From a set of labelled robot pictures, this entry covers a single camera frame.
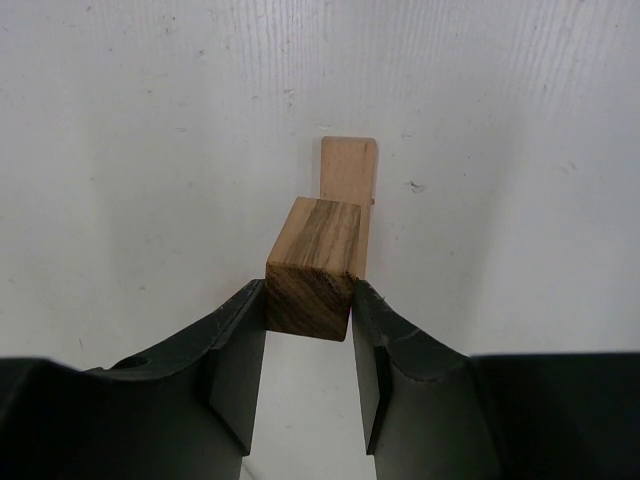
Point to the dark striped wood block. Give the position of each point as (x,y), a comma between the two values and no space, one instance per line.
(311,271)

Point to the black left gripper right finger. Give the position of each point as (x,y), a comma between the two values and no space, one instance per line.
(430,412)

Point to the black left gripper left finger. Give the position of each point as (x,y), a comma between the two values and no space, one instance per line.
(182,409)

